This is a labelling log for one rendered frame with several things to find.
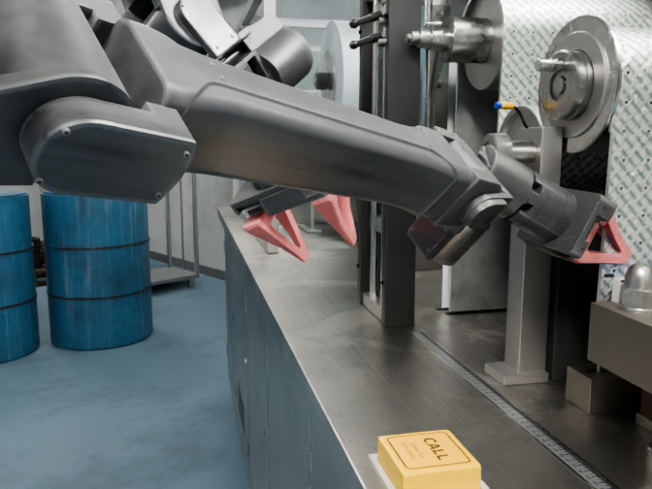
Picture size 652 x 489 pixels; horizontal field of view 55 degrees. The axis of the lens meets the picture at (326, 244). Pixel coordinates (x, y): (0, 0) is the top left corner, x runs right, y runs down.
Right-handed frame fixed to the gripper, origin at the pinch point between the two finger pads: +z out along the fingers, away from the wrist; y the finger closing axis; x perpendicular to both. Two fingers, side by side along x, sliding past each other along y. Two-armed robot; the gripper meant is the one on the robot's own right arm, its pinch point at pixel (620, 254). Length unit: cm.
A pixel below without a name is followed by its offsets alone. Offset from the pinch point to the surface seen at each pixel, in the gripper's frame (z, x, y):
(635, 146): -4.9, 10.4, 0.2
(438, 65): -4, 28, -76
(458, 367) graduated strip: -2.1, -20.6, -13.9
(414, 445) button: -16.6, -25.0, 9.2
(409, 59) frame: -21.5, 14.8, -33.7
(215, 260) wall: 31, -99, -491
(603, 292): 0.3, -4.4, 0.3
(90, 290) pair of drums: -50, -115, -307
